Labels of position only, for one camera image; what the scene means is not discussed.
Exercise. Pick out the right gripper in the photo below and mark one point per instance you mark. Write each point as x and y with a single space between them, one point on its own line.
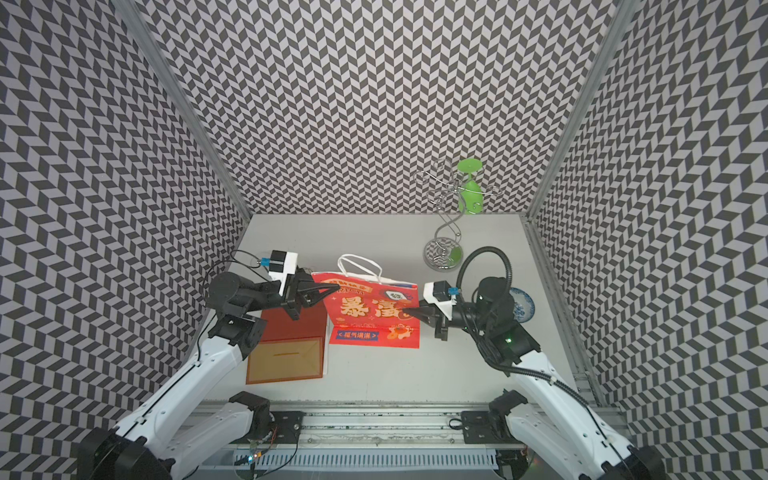
437 314

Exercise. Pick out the red printed paper bag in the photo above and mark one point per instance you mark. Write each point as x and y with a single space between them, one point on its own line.
369 309

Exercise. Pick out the plain red paper bag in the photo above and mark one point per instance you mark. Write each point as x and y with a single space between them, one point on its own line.
289 350

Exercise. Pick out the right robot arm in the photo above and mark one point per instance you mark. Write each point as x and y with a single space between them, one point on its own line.
540 384

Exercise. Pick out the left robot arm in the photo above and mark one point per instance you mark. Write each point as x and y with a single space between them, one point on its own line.
192 372

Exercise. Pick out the blue white ceramic dish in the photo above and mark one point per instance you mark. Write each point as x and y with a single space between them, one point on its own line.
524 305

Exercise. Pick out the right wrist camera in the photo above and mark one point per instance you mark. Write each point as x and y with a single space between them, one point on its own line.
443 296

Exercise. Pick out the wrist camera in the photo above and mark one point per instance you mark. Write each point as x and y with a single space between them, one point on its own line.
443 296
280 265

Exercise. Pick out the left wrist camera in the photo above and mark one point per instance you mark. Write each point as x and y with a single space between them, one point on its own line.
280 265

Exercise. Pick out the green wire rack stand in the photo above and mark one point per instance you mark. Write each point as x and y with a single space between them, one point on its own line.
459 196

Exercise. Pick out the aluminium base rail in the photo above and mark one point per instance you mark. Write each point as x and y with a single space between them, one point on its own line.
413 426

